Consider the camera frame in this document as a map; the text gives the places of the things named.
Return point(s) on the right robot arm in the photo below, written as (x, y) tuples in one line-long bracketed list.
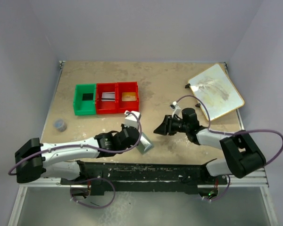
[(242, 156)]

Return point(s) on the green card holder wallet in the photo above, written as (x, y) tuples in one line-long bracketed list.
[(144, 144)]

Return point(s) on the green plastic bin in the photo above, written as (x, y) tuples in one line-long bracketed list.
[(81, 107)]

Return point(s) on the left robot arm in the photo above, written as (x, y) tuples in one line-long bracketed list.
[(35, 159)]

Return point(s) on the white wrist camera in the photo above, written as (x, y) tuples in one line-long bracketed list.
[(131, 119), (176, 108)]

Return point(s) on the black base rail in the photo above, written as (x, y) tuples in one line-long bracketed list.
[(129, 177)]

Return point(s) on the white striped card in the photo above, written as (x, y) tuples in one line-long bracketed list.
[(108, 96)]

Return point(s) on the middle red plastic bin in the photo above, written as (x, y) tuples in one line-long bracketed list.
[(107, 107)]

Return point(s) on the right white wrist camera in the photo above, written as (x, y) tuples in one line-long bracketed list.
[(176, 108)]

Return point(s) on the whiteboard with wooden frame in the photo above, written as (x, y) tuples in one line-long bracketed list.
[(218, 94)]

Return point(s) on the black card in green bin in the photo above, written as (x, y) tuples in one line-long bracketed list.
[(87, 96)]

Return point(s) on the red plastic bin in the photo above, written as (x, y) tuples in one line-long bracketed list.
[(128, 87), (107, 107)]

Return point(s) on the orange credit card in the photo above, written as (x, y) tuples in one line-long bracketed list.
[(128, 96)]

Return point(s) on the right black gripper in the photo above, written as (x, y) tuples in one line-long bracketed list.
[(168, 125)]

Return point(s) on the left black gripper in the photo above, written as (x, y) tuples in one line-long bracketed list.
[(134, 140)]

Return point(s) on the right red plastic bin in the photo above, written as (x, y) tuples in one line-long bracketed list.
[(128, 87)]

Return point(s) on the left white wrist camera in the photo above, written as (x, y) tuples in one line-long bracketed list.
[(131, 119)]

